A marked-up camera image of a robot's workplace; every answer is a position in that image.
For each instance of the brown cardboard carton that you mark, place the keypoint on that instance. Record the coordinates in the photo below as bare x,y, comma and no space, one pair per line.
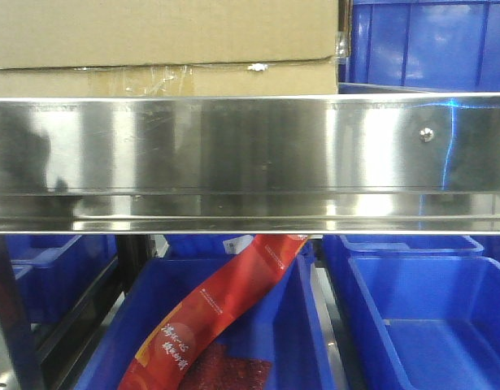
151,49

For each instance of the blue bin rear centre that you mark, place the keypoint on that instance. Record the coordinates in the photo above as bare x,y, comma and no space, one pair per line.
207,245

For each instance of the blue bin rear right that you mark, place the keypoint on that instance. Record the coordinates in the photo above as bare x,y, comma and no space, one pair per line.
352,245

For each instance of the red snack package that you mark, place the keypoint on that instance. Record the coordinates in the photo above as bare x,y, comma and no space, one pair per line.
168,352

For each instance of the blue bin lower right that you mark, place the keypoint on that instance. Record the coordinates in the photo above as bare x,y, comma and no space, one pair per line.
427,323

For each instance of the blue bin lower left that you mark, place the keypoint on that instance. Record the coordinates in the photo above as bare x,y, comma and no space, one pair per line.
53,271

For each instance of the blue bin upper right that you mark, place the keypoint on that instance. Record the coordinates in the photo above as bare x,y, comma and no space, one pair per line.
447,45

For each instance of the black shelf upright post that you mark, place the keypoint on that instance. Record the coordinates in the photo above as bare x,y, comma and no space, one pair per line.
133,252

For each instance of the stainless steel shelf rail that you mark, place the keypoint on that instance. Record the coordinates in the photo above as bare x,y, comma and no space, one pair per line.
311,164

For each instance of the steel rail bolt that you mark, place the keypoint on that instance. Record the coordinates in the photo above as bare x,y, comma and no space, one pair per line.
426,135

